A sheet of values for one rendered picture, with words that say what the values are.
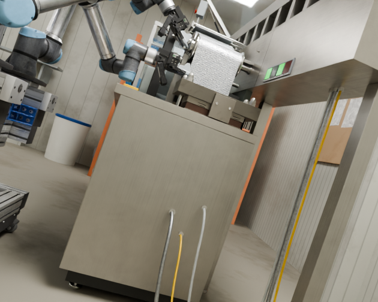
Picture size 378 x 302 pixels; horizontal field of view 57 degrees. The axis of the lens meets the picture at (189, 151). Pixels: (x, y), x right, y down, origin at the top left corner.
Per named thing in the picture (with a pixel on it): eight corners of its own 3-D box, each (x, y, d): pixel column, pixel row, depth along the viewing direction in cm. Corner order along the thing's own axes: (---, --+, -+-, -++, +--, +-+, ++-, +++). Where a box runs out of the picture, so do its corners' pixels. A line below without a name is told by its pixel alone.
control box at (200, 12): (193, 17, 240) (198, 3, 240) (203, 20, 240) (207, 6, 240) (194, 12, 233) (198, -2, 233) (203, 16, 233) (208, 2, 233)
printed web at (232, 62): (164, 112, 214) (192, 34, 214) (200, 126, 219) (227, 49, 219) (174, 109, 176) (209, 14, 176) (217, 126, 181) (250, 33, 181)
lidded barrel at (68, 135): (78, 164, 527) (92, 124, 527) (75, 168, 477) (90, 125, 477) (44, 153, 515) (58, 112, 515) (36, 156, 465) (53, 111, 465)
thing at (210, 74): (182, 88, 176) (194, 53, 176) (224, 105, 181) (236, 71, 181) (182, 88, 176) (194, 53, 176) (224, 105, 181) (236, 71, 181)
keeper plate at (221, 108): (207, 115, 159) (215, 93, 159) (227, 123, 161) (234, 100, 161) (208, 115, 157) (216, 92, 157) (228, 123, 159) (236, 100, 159)
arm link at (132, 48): (121, 56, 173) (127, 39, 173) (142, 64, 175) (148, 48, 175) (121, 53, 165) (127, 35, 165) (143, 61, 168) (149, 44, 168)
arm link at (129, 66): (120, 80, 177) (127, 60, 177) (135, 84, 171) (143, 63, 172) (109, 74, 171) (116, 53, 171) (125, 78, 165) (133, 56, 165)
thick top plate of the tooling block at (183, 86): (171, 93, 171) (176, 81, 171) (245, 121, 180) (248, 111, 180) (177, 90, 156) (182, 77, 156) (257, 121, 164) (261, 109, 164)
